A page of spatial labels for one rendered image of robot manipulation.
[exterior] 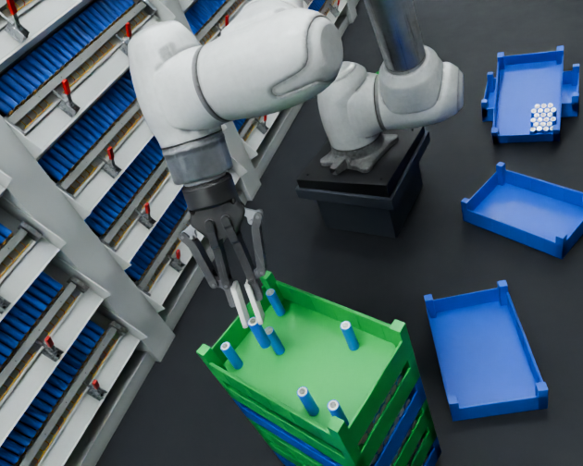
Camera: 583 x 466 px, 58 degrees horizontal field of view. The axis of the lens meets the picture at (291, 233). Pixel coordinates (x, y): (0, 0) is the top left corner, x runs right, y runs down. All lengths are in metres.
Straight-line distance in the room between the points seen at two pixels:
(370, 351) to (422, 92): 0.71
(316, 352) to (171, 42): 0.55
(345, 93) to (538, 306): 0.73
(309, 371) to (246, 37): 0.55
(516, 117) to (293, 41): 1.42
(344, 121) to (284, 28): 0.87
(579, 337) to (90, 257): 1.18
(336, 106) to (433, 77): 0.26
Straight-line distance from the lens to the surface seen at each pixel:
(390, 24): 1.27
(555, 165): 1.82
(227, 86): 0.65
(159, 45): 0.72
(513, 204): 1.69
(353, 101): 1.45
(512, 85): 2.02
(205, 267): 0.80
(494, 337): 1.39
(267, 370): 0.95
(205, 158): 0.72
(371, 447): 0.90
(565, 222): 1.63
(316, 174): 1.58
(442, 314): 1.43
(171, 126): 0.72
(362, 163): 1.53
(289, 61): 0.61
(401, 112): 1.42
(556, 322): 1.42
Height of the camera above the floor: 1.16
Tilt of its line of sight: 41 degrees down
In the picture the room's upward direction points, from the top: 24 degrees counter-clockwise
